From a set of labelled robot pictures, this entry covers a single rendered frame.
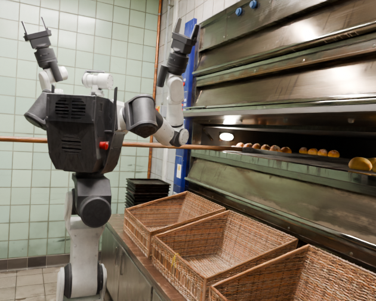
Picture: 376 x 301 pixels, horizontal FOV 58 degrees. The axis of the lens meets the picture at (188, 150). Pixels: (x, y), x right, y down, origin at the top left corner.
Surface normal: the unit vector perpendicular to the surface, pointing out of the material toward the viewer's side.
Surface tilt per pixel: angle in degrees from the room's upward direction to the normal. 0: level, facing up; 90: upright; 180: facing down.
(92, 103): 90
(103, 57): 90
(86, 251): 84
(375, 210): 70
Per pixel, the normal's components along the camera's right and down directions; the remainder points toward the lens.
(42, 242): 0.43, 0.08
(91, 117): -0.20, 0.04
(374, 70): -0.80, -0.40
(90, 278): 0.41, -0.26
